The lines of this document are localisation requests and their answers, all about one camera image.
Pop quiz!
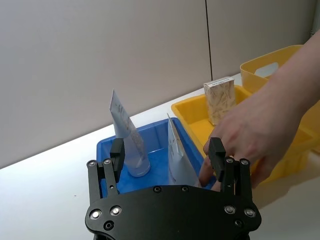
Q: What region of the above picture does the blue plastic tray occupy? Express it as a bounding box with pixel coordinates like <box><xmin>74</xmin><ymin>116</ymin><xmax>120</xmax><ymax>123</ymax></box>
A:
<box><xmin>96</xmin><ymin>117</ymin><xmax>217</xmax><ymax>196</ymax></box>

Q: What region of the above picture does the beige patterned carton box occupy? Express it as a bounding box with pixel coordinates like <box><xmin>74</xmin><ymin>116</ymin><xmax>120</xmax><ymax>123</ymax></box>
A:
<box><xmin>203</xmin><ymin>76</ymin><xmax>237</xmax><ymax>125</ymax></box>

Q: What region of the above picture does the white printed tube with cap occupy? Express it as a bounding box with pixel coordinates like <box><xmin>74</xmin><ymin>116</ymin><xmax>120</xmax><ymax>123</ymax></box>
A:
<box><xmin>109</xmin><ymin>88</ymin><xmax>152</xmax><ymax>178</ymax></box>

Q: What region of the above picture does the pale blue white item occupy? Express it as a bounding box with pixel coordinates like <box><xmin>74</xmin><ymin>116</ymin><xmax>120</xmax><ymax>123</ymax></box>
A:
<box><xmin>254</xmin><ymin>62</ymin><xmax>280</xmax><ymax>78</ymax></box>

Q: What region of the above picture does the person's hand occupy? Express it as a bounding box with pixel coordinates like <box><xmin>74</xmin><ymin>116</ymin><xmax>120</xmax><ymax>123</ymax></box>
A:
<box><xmin>198</xmin><ymin>64</ymin><xmax>320</xmax><ymax>193</ymax></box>

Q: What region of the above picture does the deep yellow bin with handle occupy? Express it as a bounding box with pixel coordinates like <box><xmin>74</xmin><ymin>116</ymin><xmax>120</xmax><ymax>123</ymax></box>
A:
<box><xmin>239</xmin><ymin>44</ymin><xmax>320</xmax><ymax>154</ymax></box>

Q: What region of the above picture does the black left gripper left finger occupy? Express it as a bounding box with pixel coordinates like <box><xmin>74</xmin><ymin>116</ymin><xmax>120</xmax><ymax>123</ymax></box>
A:
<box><xmin>86</xmin><ymin>137</ymin><xmax>125</xmax><ymax>201</ymax></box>

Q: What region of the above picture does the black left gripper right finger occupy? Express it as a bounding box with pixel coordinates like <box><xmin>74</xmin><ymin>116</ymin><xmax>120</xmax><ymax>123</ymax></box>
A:
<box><xmin>208</xmin><ymin>136</ymin><xmax>254</xmax><ymax>201</ymax></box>

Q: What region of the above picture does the shallow yellow plastic tray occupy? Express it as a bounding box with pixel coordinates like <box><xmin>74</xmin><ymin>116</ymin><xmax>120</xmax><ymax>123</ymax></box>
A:
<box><xmin>171</xmin><ymin>84</ymin><xmax>317</xmax><ymax>186</ymax></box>

